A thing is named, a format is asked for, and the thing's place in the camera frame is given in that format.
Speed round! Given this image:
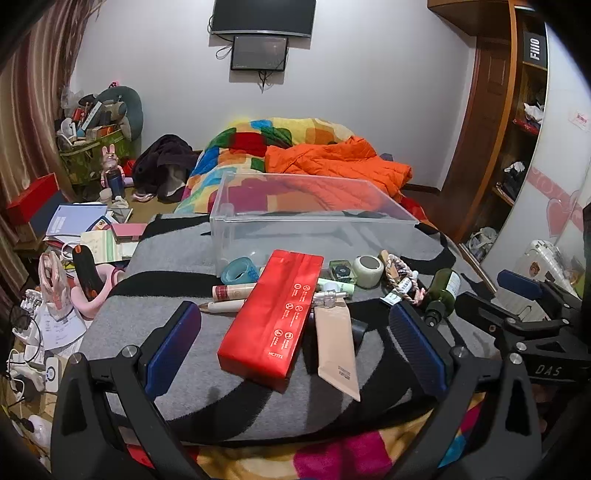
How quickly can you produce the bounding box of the blue tape roll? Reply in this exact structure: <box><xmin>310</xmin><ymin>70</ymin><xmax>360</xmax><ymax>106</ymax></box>
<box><xmin>221</xmin><ymin>257</ymin><xmax>259</xmax><ymax>286</ymax></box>

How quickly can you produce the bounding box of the white tape roll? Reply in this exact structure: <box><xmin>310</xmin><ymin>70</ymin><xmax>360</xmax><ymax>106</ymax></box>
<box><xmin>353</xmin><ymin>255</ymin><xmax>385</xmax><ymax>289</ymax></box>

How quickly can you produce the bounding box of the dark blue box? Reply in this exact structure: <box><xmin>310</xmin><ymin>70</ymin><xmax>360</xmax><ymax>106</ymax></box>
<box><xmin>28</xmin><ymin>191</ymin><xmax>70</xmax><ymax>237</ymax></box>

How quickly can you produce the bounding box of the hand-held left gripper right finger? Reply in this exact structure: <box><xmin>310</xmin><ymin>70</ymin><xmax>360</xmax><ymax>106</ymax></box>
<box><xmin>388</xmin><ymin>300</ymin><xmax>543</xmax><ymax>480</ymax></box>

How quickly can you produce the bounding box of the small square glass bottle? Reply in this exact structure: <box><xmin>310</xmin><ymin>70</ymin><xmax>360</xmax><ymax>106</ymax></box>
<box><xmin>329</xmin><ymin>259</ymin><xmax>357</xmax><ymax>282</ymax></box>

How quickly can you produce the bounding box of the green glass bottle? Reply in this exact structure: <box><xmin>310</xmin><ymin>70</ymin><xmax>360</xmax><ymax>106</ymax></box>
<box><xmin>424</xmin><ymin>268</ymin><xmax>462</xmax><ymax>324</ymax></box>

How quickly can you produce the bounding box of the grey-green neck pillow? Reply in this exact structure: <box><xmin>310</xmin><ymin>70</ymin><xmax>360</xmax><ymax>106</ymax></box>
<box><xmin>92</xmin><ymin>87</ymin><xmax>145</xmax><ymax>141</ymax></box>

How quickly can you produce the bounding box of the black and orange massager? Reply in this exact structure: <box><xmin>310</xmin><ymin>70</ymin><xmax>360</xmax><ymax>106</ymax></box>
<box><xmin>71</xmin><ymin>244</ymin><xmax>100</xmax><ymax>301</ymax></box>

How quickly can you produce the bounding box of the small clear bottle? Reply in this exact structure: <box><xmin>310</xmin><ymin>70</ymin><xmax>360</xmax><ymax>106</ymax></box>
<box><xmin>314</xmin><ymin>288</ymin><xmax>349</xmax><ymax>310</ymax></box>

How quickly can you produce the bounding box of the rabbit toy bottle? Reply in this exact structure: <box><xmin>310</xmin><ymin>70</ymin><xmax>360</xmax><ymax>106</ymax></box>
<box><xmin>100</xmin><ymin>145</ymin><xmax>126</xmax><ymax>197</ymax></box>

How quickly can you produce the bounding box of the wall television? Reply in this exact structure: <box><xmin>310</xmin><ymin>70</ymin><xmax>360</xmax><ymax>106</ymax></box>
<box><xmin>211</xmin><ymin>0</ymin><xmax>317</xmax><ymax>38</ymax></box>

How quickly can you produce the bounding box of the white power strip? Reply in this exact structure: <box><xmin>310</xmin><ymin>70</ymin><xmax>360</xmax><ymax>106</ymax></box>
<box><xmin>9</xmin><ymin>351</ymin><xmax>62</xmax><ymax>394</ymax></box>

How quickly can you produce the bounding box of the orange down jacket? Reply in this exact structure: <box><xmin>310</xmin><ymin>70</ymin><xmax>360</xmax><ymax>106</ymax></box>
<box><xmin>264</xmin><ymin>136</ymin><xmax>414</xmax><ymax>201</ymax></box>

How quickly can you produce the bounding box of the white wardrobe door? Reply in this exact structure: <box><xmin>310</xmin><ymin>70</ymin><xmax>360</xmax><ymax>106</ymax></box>
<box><xmin>480</xmin><ymin>18</ymin><xmax>591</xmax><ymax>287</ymax></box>

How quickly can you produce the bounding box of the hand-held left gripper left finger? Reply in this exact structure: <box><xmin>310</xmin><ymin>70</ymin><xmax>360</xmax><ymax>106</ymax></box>
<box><xmin>51</xmin><ymin>300</ymin><xmax>204</xmax><ymax>480</ymax></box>

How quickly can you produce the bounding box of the small wall monitor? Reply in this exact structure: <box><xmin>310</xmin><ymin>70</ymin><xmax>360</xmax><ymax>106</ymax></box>
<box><xmin>231</xmin><ymin>34</ymin><xmax>290</xmax><ymax>72</ymax></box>

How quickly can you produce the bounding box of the colourful patchwork blanket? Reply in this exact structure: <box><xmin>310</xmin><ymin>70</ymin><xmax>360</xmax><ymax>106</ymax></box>
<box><xmin>115</xmin><ymin>117</ymin><xmax>490</xmax><ymax>480</ymax></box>

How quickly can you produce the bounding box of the wooden wardrobe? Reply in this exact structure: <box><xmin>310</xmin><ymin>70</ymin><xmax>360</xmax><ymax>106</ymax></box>
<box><xmin>427</xmin><ymin>0</ymin><xmax>555</xmax><ymax>241</ymax></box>

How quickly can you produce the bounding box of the pink curved object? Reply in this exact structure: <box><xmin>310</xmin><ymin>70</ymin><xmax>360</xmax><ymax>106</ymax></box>
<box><xmin>69</xmin><ymin>268</ymin><xmax>126</xmax><ymax>319</ymax></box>

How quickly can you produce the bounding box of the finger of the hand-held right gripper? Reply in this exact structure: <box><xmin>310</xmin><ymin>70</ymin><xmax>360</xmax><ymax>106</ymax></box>
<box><xmin>455</xmin><ymin>292</ymin><xmax>561</xmax><ymax>344</ymax></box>
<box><xmin>497</xmin><ymin>270</ymin><xmax>583</xmax><ymax>324</ymax></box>

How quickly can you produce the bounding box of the light green tube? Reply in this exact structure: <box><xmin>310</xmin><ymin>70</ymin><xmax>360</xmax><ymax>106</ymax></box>
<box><xmin>316</xmin><ymin>277</ymin><xmax>355</xmax><ymax>296</ymax></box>

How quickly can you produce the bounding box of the red and cream tube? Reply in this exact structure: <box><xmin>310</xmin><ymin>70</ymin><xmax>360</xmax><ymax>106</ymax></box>
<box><xmin>211</xmin><ymin>284</ymin><xmax>256</xmax><ymax>301</ymax></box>

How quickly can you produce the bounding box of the red storage box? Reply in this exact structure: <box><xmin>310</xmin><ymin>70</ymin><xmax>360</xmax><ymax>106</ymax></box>
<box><xmin>6</xmin><ymin>173</ymin><xmax>61</xmax><ymax>224</ymax></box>

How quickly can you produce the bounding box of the white cosmetic stick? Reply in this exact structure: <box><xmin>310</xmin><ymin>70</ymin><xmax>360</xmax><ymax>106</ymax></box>
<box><xmin>198</xmin><ymin>299</ymin><xmax>247</xmax><ymax>315</ymax></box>

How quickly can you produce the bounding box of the green and cream book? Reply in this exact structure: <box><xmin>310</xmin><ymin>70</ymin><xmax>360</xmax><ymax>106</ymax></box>
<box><xmin>81</xmin><ymin>230</ymin><xmax>120</xmax><ymax>264</ymax></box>

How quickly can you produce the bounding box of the blue and white booklet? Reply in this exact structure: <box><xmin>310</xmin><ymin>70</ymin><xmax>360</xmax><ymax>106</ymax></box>
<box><xmin>46</xmin><ymin>203</ymin><xmax>109</xmax><ymax>238</ymax></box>

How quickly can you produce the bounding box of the green storage bag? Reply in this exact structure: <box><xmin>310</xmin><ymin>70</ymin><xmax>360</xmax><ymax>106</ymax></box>
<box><xmin>58</xmin><ymin>129</ymin><xmax>134</xmax><ymax>185</ymax></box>

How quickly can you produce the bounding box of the dark purple clothing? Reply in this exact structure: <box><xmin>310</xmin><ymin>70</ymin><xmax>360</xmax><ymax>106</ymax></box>
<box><xmin>131</xmin><ymin>135</ymin><xmax>199</xmax><ymax>201</ymax></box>

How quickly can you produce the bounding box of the beige cosmetic tube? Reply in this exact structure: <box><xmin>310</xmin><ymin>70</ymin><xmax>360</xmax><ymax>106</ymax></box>
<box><xmin>314</xmin><ymin>305</ymin><xmax>362</xmax><ymax>402</ymax></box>

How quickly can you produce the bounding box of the red rectangular box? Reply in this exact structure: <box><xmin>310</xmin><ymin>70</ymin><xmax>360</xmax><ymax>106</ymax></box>
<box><xmin>217</xmin><ymin>249</ymin><xmax>325</xmax><ymax>394</ymax></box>

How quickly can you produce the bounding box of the striped brown curtain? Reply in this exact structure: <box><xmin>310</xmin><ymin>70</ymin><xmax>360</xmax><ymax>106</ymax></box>
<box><xmin>0</xmin><ymin>0</ymin><xmax>93</xmax><ymax>241</ymax></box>

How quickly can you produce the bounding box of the pink bag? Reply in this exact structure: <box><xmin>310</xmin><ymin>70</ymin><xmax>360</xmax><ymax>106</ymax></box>
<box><xmin>38</xmin><ymin>251</ymin><xmax>71</xmax><ymax>306</ymax></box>

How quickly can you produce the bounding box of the clear plastic storage box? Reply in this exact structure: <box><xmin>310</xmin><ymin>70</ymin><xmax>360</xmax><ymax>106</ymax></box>
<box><xmin>210</xmin><ymin>172</ymin><xmax>420</xmax><ymax>278</ymax></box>

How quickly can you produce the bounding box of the pink book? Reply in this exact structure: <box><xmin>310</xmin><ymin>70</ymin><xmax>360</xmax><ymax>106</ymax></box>
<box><xmin>111</xmin><ymin>222</ymin><xmax>147</xmax><ymax>241</ymax></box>

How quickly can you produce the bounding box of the white plastic bag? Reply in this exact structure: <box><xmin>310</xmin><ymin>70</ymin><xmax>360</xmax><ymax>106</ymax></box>
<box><xmin>465</xmin><ymin>227</ymin><xmax>498</xmax><ymax>262</ymax></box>

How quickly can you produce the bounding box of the braided rope keychain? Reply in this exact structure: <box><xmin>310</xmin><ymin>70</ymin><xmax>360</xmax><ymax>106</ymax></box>
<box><xmin>381</xmin><ymin>251</ymin><xmax>428</xmax><ymax>306</ymax></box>

